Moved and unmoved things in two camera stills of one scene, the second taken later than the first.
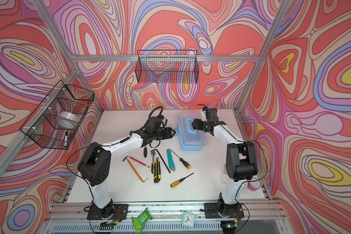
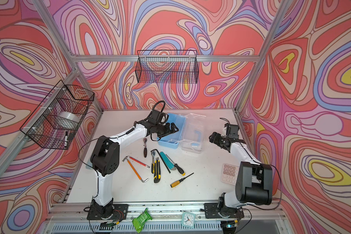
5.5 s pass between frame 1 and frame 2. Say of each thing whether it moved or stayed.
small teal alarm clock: stayed
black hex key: stayed
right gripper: moved
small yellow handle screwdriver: stayed
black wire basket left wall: stayed
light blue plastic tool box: moved
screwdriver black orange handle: moved
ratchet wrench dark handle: stayed
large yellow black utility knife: stayed
